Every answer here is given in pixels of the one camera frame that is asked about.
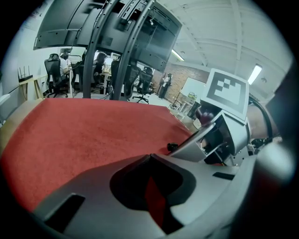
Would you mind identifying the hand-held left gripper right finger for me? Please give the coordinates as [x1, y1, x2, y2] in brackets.
[151, 142, 294, 236]

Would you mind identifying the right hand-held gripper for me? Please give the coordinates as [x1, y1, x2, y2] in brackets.
[168, 68, 253, 167]

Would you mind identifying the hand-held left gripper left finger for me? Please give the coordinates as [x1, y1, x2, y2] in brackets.
[32, 153, 169, 239]

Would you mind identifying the person's right forearm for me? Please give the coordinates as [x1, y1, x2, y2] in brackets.
[246, 104, 281, 141]

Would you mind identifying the black display stand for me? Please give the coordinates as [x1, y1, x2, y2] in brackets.
[83, 0, 156, 101]

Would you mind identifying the person's right hand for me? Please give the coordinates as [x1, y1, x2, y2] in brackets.
[195, 105, 214, 128]

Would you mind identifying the red cloth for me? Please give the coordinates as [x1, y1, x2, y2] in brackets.
[0, 98, 195, 231]

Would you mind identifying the whiteboard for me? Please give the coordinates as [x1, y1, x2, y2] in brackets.
[181, 77, 207, 97]

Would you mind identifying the black office chair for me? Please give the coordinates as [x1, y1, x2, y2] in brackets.
[132, 66, 155, 105]
[44, 53, 69, 98]
[71, 63, 97, 93]
[109, 60, 141, 101]

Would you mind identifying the ceiling light tube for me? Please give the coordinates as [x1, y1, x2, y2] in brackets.
[248, 64, 263, 85]
[171, 49, 184, 62]

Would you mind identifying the large black display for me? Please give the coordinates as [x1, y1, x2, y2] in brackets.
[135, 4, 183, 73]
[32, 0, 141, 53]

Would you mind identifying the wooden stool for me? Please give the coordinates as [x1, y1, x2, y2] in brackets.
[18, 77, 44, 101]

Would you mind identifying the black router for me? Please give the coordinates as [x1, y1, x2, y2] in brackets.
[17, 66, 34, 82]

